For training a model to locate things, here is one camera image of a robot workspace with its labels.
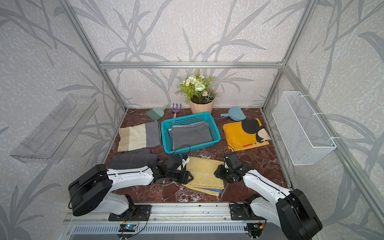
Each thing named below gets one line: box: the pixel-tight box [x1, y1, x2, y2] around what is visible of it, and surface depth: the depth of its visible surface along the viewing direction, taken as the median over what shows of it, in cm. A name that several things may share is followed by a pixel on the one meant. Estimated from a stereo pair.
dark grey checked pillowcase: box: [107, 147, 158, 170], surface depth 94 cm
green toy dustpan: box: [146, 104, 170, 122], surface depth 122 cm
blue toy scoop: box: [220, 107, 247, 122], surface depth 118 cm
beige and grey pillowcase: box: [117, 120, 161, 153], surface depth 103 cm
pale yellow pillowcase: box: [182, 156, 225, 197], surface depth 86 cm
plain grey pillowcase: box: [168, 120, 214, 151], surface depth 104 cm
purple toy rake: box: [172, 103, 182, 118], surface depth 122 cm
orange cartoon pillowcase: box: [222, 118, 272, 152], surface depth 105 cm
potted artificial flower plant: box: [175, 69, 219, 114], surface depth 95 cm
